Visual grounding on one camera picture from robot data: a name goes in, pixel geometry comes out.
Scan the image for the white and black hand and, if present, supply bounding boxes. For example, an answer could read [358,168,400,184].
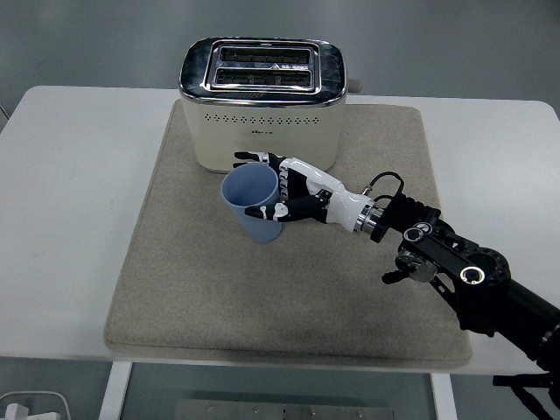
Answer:
[234,150,376,234]

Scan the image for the blue ribbed plastic cup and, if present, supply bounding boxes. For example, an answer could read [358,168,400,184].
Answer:
[220,164,284,244]

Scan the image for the cream and chrome toaster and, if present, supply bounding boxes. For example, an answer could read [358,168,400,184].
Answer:
[177,37,364,179]

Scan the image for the beige fabric mat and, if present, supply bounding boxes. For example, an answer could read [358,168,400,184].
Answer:
[103,99,473,367]

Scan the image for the grey metal plate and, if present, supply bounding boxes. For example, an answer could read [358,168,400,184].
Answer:
[174,398,395,420]

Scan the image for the white table leg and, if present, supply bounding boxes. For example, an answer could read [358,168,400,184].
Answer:
[430,372,459,420]
[98,361,132,420]

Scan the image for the black table control panel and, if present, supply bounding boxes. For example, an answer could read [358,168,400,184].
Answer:
[493,374,548,389]

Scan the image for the white plastic tray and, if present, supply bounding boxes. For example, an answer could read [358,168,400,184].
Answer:
[0,390,71,420]

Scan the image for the white plug block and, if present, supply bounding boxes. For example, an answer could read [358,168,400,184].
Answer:
[3,402,59,420]

